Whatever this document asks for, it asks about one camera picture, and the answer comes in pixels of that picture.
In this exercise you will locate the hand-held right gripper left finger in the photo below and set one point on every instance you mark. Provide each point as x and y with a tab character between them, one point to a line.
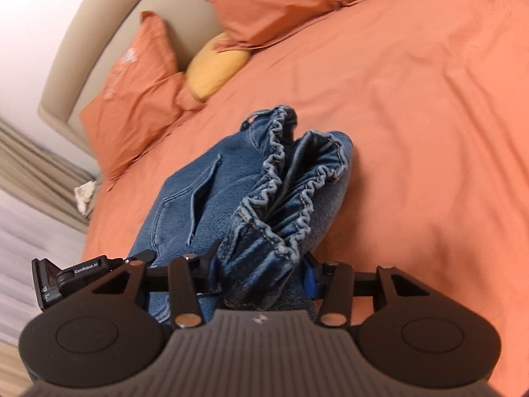
211	273

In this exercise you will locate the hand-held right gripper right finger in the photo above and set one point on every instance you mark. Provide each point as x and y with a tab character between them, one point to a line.
310	282

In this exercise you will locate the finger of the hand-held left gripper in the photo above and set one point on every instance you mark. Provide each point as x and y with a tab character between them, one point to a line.
144	255

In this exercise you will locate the blue denim pants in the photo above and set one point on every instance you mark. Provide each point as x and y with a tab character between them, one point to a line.
248	206

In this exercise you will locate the white crumpled cloth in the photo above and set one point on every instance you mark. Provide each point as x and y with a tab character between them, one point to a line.
84	195

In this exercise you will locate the beige striped curtain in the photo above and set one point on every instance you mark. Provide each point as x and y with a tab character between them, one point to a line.
37	165

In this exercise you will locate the yellow pillow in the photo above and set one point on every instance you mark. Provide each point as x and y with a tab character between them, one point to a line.
215	68

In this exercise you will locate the beige padded headboard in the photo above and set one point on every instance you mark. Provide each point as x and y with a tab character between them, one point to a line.
103	37

